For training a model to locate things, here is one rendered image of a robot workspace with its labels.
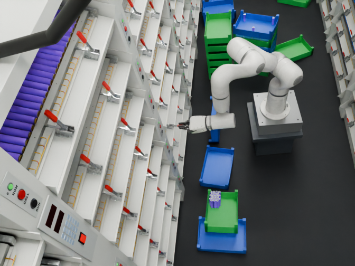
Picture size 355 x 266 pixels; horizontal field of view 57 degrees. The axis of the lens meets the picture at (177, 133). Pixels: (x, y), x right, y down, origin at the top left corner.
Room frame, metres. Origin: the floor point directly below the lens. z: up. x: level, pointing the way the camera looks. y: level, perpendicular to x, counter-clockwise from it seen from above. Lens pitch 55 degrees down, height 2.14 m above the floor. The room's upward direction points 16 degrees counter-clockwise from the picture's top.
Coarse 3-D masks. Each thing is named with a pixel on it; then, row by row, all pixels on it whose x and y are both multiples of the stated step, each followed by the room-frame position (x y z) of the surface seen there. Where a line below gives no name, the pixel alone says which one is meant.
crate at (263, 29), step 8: (240, 16) 2.13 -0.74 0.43; (248, 16) 2.12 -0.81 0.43; (256, 16) 2.08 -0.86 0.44; (264, 16) 2.04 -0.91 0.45; (272, 16) 2.00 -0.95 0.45; (240, 24) 2.08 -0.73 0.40; (248, 24) 2.05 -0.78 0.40; (256, 24) 2.03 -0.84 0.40; (264, 24) 2.00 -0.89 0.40; (240, 32) 1.96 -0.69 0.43; (248, 32) 1.92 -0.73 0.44; (256, 32) 1.89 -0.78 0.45; (264, 32) 1.91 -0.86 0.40; (272, 32) 1.83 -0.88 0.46
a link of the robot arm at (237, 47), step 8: (232, 40) 1.19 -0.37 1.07; (240, 40) 1.17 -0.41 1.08; (232, 48) 1.15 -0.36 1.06; (240, 48) 1.12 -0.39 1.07; (248, 48) 1.10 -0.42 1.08; (256, 48) 1.17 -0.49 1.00; (232, 56) 1.13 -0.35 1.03; (240, 56) 1.08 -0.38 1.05; (264, 56) 1.13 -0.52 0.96; (272, 56) 1.15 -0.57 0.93; (280, 56) 1.24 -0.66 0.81; (272, 64) 1.12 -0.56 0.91; (272, 72) 1.21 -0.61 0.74
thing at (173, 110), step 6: (174, 72) 1.59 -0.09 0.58; (180, 72) 1.60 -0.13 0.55; (174, 78) 1.56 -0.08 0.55; (180, 78) 1.56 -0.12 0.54; (174, 84) 1.51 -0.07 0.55; (174, 96) 1.41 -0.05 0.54; (174, 102) 1.37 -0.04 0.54; (174, 108) 1.32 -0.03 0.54; (174, 114) 1.28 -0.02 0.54; (168, 120) 1.23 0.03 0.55; (174, 120) 1.23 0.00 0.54; (168, 132) 1.15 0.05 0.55; (168, 138) 1.11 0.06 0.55
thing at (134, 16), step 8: (128, 0) 1.18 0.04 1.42; (136, 0) 1.29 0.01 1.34; (144, 0) 1.30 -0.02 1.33; (128, 8) 1.22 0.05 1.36; (136, 8) 1.24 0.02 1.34; (144, 8) 1.24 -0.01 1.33; (128, 16) 1.19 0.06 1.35; (136, 16) 1.17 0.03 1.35; (128, 24) 1.14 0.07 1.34; (136, 24) 1.14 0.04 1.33; (136, 32) 1.10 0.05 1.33; (136, 40) 1.02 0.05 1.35
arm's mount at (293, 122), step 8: (256, 96) 1.35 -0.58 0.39; (264, 96) 1.33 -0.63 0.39; (288, 96) 1.28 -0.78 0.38; (256, 104) 1.28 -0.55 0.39; (296, 104) 1.20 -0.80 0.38; (256, 112) 1.22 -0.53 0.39; (296, 112) 1.14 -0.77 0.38; (256, 120) 1.21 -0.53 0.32; (264, 120) 1.14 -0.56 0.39; (272, 120) 1.13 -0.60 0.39; (280, 120) 1.11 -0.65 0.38; (288, 120) 1.10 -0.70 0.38; (296, 120) 1.08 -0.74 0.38; (264, 128) 1.11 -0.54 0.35; (272, 128) 1.10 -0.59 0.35; (280, 128) 1.09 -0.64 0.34; (288, 128) 1.07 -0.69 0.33; (296, 128) 1.06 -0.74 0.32
